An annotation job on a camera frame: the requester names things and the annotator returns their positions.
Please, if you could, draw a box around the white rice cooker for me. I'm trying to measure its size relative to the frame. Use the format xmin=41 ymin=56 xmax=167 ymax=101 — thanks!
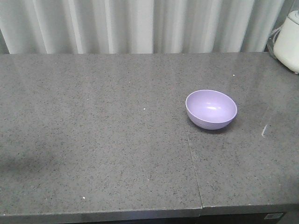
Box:
xmin=273 ymin=10 xmax=299 ymax=74

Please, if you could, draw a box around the white curtain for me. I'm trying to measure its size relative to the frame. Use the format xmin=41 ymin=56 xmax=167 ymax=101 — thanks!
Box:
xmin=0 ymin=0 xmax=292 ymax=54

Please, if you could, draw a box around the lilac plastic bowl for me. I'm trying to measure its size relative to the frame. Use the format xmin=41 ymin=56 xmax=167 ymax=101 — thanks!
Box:
xmin=185 ymin=90 xmax=238 ymax=130

